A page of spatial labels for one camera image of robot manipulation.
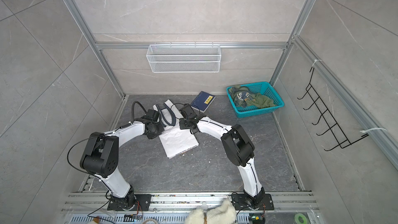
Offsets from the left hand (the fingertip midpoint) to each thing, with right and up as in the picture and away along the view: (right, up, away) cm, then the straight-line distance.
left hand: (161, 128), depth 96 cm
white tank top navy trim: (+10, -7, -4) cm, 13 cm away
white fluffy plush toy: (+35, -31, -34) cm, 58 cm away
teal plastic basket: (+75, +27, +20) cm, 82 cm away
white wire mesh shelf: (+14, +46, +4) cm, 48 cm away
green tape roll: (+72, -39, -26) cm, 85 cm away
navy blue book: (+26, +17, +19) cm, 37 cm away
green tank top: (+54, +21, +12) cm, 60 cm away
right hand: (+14, +4, 0) cm, 14 cm away
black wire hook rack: (+82, +11, -27) cm, 87 cm away
